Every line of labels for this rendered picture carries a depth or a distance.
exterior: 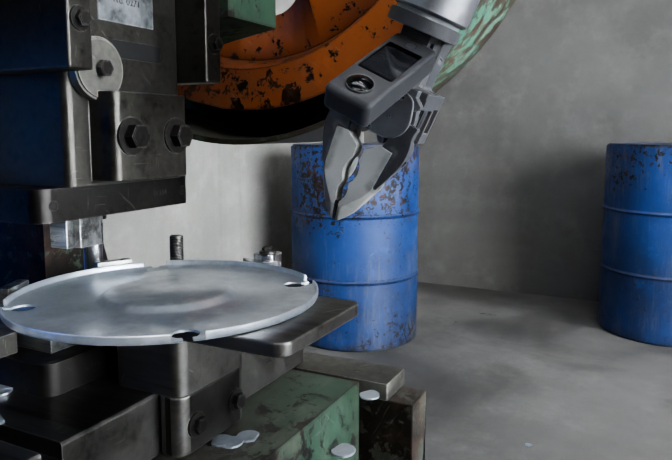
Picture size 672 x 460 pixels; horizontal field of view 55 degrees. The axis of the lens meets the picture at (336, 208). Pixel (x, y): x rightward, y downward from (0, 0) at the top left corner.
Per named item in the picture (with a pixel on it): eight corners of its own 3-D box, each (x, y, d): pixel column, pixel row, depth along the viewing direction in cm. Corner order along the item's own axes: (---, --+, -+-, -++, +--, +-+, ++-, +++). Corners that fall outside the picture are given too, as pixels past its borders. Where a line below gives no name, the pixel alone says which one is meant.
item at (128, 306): (274, 259, 81) (274, 253, 81) (364, 323, 54) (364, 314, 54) (19, 277, 71) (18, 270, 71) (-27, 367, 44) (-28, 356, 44)
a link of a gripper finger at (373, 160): (376, 226, 69) (412, 148, 66) (355, 234, 63) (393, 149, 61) (352, 212, 70) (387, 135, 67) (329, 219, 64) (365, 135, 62)
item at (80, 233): (109, 242, 69) (108, 208, 68) (72, 250, 64) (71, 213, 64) (87, 240, 70) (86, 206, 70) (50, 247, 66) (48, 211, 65)
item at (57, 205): (192, 224, 73) (191, 175, 72) (41, 254, 55) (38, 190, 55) (89, 215, 80) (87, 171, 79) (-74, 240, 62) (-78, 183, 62)
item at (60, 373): (195, 335, 75) (194, 309, 74) (49, 399, 57) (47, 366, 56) (94, 317, 82) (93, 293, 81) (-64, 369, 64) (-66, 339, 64)
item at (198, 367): (361, 432, 63) (362, 296, 61) (287, 507, 50) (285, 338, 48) (161, 386, 74) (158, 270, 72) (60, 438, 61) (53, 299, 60)
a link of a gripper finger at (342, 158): (352, 212, 70) (387, 135, 67) (329, 219, 64) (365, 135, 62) (328, 199, 71) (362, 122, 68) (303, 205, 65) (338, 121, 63)
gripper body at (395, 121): (423, 150, 68) (475, 41, 64) (396, 153, 60) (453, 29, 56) (362, 120, 70) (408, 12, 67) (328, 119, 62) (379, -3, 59)
